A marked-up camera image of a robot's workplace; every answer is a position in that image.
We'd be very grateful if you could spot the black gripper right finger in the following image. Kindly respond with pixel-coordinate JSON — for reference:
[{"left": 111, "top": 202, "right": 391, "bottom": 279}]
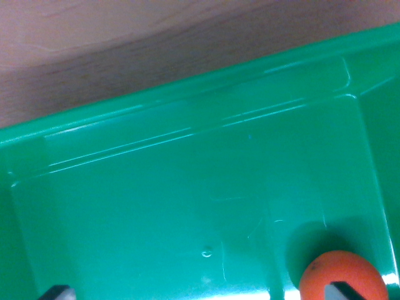
[{"left": 324, "top": 281, "right": 366, "bottom": 300}]

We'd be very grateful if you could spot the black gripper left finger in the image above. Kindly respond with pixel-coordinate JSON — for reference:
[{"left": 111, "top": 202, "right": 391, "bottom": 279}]
[{"left": 37, "top": 284, "right": 77, "bottom": 300}]

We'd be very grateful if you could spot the orange mandarin fruit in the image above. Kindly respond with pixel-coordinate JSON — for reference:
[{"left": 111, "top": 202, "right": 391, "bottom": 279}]
[{"left": 299, "top": 250, "right": 389, "bottom": 300}]

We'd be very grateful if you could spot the green plastic bin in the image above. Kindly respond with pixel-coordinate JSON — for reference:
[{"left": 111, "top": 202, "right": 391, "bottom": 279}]
[{"left": 0, "top": 21, "right": 400, "bottom": 300}]

